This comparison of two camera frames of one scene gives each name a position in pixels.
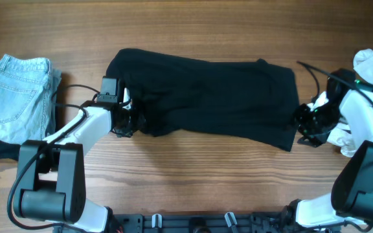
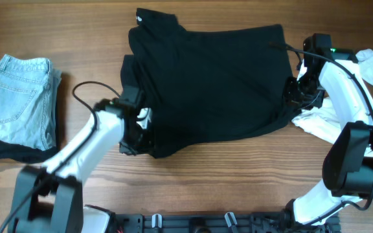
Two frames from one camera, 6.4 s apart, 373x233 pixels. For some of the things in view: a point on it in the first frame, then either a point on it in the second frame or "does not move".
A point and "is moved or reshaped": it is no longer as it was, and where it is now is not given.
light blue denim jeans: (17, 100) does not move
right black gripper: (318, 138) -> (292, 99)
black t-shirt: (253, 101) is moved or reshaped
